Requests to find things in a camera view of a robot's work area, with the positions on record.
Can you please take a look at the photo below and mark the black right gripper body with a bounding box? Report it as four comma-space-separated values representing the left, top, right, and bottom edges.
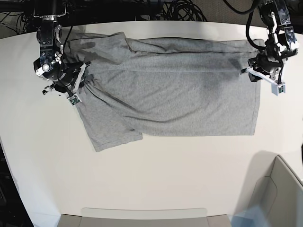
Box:
33, 59, 82, 94

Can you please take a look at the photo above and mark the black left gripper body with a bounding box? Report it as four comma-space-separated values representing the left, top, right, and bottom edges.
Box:
248, 53, 284, 82

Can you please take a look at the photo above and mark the grey T-shirt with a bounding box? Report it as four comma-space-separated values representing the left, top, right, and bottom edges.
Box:
65, 33, 260, 152

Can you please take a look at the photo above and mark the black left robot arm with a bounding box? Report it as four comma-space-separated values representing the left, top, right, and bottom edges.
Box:
246, 0, 299, 85

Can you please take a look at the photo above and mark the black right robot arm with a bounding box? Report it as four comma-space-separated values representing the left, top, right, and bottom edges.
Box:
33, 0, 83, 97

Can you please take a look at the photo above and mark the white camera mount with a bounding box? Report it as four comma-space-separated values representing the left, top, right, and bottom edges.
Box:
240, 66, 286, 96
58, 61, 91, 105

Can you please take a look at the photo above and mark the black cable bundle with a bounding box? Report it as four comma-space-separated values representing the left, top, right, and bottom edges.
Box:
139, 0, 209, 22

